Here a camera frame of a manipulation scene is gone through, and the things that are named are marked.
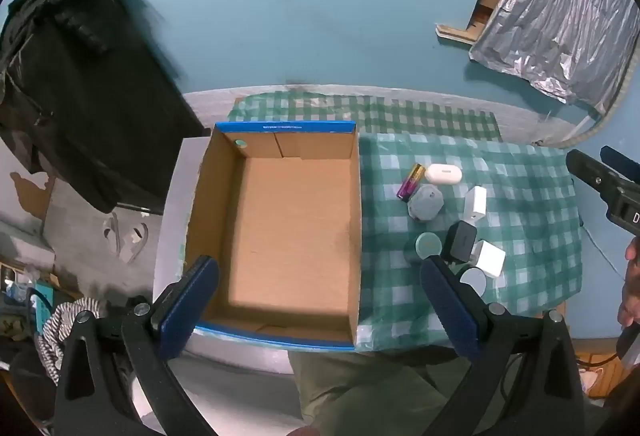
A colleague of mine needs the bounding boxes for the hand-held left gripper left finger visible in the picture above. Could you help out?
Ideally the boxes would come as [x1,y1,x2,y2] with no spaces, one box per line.
[52,255,221,436]

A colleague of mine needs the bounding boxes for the silver foil sheet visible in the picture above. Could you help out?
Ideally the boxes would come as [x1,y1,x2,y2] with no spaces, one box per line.
[470,0,636,111]

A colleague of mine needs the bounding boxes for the black white striped cloth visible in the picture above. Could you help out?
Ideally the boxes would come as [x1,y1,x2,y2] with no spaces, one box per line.
[35,298,103,372]

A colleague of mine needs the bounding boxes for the person's right hand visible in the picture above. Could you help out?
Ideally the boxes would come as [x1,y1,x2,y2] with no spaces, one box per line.
[617,236,640,328]

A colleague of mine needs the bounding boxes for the silver metal disc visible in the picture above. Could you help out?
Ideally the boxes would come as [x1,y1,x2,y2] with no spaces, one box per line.
[457,267,487,297]

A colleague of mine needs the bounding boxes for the black jacket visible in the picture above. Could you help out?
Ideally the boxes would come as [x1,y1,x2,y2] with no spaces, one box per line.
[0,0,206,214]

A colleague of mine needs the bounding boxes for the white slim wall charger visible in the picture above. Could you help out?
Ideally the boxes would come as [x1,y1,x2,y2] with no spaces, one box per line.
[462,186,488,225]

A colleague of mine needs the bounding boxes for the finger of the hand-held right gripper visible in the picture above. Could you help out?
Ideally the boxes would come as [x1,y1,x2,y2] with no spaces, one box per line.
[600,146,640,184]
[566,149,613,201]

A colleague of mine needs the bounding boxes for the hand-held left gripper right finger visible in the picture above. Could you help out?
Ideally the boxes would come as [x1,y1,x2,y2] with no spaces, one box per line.
[420,255,586,436]

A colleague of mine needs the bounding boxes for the dark grey wall charger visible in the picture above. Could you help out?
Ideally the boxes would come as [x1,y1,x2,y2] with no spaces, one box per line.
[442,222,478,264]

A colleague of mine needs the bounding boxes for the grey sandal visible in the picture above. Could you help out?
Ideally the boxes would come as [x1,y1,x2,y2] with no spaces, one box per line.
[102,215,123,253]
[122,223,151,264]

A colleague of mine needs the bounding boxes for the brown cardboard piece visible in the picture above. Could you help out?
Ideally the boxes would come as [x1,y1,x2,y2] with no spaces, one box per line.
[435,23,481,47]

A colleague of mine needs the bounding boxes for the grey white octagonal plug adapter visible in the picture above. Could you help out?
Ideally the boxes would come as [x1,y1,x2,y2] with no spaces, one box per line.
[407,184,442,220]

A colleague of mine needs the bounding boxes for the blue cardboard box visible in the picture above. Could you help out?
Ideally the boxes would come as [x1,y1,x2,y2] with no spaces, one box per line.
[184,121,362,349]

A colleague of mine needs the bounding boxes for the teal small box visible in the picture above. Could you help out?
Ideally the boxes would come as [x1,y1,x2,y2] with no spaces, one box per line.
[35,283,55,317]

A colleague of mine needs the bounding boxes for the purple yellow lighter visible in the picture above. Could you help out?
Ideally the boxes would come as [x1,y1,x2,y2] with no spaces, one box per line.
[397,164,426,201]

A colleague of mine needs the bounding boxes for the teal round tin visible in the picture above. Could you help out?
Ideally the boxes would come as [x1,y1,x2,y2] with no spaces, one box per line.
[415,232,443,261]

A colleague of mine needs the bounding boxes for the white earbuds case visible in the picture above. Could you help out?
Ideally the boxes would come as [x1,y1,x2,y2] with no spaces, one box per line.
[425,164,462,187]

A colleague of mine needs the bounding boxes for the green checked tablecloth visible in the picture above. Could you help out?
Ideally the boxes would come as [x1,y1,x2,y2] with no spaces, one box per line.
[227,93,583,352]

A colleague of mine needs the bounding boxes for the person's green pants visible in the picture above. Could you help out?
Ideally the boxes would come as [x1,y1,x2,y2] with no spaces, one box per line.
[287,348,481,436]

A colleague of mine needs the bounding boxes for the white cube wall charger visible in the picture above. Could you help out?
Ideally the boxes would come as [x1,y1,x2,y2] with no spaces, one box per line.
[470,240,506,277]

